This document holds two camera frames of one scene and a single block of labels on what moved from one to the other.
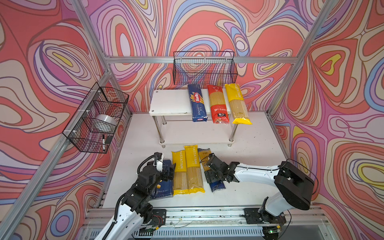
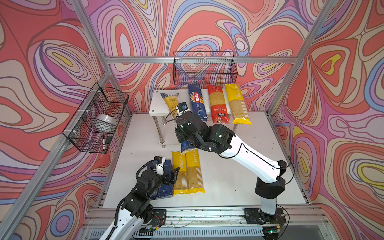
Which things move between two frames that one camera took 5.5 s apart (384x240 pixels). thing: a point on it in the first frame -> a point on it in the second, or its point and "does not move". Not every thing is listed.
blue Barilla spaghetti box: [198, 106] does not move
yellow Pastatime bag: [195, 184] does not move
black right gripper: [212, 179] -> [179, 130]
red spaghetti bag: [218, 104] does not move
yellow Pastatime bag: [239, 108] does not move
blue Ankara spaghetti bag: [204, 153] -> [171, 101]
